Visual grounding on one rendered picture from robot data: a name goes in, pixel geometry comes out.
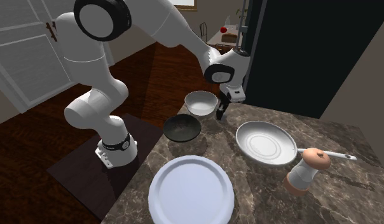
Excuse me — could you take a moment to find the white and tan grinder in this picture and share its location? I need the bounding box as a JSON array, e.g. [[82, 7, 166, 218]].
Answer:
[[283, 147, 332, 197]]

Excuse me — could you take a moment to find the black bowl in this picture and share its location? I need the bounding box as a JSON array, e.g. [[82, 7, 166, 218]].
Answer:
[[163, 113, 202, 143]]

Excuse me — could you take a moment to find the dark chair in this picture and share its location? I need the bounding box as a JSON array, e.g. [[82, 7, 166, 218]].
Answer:
[[199, 22, 209, 43]]

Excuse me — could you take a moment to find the background table with items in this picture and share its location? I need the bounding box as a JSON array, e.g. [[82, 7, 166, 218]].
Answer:
[[206, 8, 249, 55]]

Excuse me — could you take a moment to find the white frying pan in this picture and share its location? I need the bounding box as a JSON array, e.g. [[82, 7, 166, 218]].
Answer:
[[235, 120, 358, 166]]

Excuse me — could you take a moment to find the large white plate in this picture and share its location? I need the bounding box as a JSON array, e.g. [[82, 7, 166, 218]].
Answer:
[[147, 155, 235, 224]]

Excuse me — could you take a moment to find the white panelled door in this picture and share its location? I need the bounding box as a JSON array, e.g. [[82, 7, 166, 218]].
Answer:
[[0, 0, 115, 114]]

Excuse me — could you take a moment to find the white bowl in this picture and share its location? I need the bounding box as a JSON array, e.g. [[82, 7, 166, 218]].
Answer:
[[184, 90, 219, 117]]

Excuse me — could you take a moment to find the dark robot stand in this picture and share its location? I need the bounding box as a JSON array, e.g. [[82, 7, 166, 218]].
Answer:
[[46, 113, 165, 221]]

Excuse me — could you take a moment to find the black refrigerator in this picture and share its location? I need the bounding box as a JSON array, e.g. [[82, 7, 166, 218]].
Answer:
[[240, 0, 384, 120]]

